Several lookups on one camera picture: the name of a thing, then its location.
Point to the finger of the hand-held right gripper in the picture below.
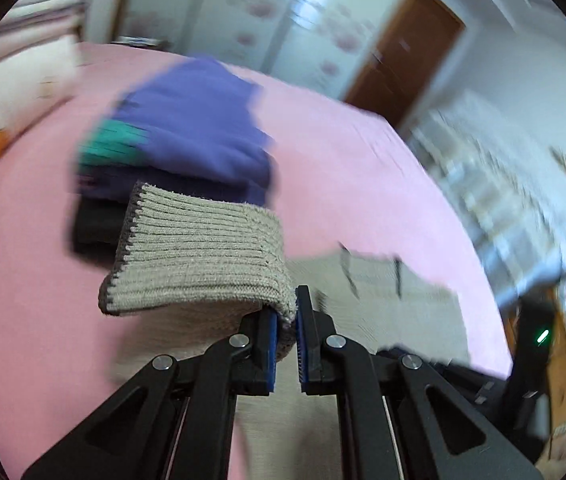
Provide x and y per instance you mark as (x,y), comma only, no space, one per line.
(455,374)

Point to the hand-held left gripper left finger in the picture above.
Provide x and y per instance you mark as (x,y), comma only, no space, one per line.
(269,351)

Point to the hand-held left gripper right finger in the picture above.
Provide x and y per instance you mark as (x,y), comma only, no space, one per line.
(304,341)

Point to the beige knit sweater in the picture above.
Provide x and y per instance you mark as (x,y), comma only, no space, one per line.
(198,255)

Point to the pink bed blanket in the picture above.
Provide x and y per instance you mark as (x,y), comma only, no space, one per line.
(363,185)

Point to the black garment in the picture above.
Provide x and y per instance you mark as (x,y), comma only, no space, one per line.
(93,225)

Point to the purple garment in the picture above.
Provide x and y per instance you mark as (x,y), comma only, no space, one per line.
(203,125)

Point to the teal garment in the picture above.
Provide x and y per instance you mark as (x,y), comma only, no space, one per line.
(113,142)

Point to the brown wooden door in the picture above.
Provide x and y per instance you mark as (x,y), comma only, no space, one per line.
(403,60)

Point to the floral wardrobe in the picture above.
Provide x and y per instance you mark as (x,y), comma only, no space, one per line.
(243,10)

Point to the white pillow with orange print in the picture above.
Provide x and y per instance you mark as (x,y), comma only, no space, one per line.
(8,100)

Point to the folded striped quilt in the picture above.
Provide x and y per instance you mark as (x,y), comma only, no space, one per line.
(48,5)

